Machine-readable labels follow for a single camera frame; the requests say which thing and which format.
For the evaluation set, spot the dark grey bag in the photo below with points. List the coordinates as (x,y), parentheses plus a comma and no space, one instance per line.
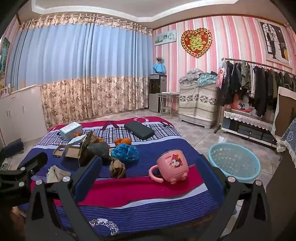
(99,150)

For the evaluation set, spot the pink cartoon mug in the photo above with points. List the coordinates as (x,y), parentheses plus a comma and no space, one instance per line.
(171,165)

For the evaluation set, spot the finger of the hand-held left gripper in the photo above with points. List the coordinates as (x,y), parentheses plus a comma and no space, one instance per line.
(13,149)
(34,161)

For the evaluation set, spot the low dark cabinet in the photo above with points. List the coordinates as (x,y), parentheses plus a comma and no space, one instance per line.
(249,133)

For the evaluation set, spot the blue and floral curtain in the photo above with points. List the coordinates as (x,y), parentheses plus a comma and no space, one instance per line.
(81,58)

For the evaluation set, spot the metal clothes rack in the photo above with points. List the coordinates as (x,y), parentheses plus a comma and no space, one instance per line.
(254,62)

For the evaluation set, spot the large orange peel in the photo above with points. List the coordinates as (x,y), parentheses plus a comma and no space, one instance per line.
(126,141)

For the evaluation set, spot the beige paper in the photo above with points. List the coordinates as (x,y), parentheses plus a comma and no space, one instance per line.
(57,173)

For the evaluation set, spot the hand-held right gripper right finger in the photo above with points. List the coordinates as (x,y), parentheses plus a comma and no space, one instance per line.
(208,176)

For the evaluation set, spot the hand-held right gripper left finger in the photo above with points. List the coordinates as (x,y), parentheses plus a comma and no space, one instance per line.
(89,178)

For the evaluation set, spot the white lace cloth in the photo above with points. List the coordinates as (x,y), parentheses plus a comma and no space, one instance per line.
(249,119)

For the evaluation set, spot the black zip case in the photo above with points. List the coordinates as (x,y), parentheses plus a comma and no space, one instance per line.
(138,131)

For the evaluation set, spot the teal cardboard box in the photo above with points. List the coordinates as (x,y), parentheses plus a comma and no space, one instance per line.
(70,131)

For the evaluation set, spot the brown fibrous ball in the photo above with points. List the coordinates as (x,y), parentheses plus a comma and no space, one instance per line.
(94,138)

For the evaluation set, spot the phone with brown case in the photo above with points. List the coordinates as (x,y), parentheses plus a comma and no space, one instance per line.
(59,151)

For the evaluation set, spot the red heart wall decoration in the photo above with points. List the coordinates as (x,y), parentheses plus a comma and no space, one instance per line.
(196,42)

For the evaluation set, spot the brown board with white frame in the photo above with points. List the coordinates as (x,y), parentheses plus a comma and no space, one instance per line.
(286,111)

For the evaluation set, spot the orange foil wrapper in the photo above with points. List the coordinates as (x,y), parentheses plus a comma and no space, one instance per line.
(78,134)

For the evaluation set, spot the pink and white hanging bag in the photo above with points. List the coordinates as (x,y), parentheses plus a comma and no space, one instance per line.
(221,74)

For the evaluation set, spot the green wall poster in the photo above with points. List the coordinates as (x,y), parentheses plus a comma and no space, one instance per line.
(4,55)

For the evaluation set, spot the grey clothes pile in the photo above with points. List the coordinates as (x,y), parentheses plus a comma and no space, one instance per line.
(190,75)

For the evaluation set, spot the blue floral fringed cloth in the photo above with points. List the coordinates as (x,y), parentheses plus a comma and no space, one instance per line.
(289,139)

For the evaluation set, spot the brown paper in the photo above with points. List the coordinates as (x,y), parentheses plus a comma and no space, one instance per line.
(117,168)

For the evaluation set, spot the silver foil packet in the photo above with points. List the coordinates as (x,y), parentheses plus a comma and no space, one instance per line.
(74,144)

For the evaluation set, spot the landscape wall picture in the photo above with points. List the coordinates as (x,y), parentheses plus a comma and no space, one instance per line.
(165,37)

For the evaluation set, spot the small potted plant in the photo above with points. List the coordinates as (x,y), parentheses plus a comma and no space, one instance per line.
(159,60)

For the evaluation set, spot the white cabinet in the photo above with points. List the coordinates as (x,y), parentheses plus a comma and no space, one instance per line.
(23,111)

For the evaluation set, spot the framed silhouette wall picture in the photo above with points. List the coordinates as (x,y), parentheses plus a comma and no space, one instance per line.
(274,41)

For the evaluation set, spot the grey water dispenser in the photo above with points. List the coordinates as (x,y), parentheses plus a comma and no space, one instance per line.
(157,92)

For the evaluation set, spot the blue plastic bag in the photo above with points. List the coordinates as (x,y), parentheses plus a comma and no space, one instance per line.
(124,153)

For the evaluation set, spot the cartoon printed box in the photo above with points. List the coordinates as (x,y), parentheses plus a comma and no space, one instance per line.
(242,105)

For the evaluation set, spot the small metal side table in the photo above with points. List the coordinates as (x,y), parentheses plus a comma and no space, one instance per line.
(167,93)

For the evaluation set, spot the light blue plastic basket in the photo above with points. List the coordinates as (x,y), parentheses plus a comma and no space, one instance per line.
(231,162)

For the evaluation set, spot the teal patterned cloth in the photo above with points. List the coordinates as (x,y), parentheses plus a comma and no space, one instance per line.
(207,80)

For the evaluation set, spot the row of hanging dark clothes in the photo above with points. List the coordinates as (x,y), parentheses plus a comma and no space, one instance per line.
(256,83)

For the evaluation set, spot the dark wooden furniture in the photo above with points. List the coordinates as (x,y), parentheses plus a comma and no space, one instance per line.
(282,197)

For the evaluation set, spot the patterned beige cover cloth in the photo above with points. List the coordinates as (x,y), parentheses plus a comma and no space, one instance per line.
(198,99)

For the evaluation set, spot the dark brown snack bag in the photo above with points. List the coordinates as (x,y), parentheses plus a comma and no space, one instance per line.
(84,150)

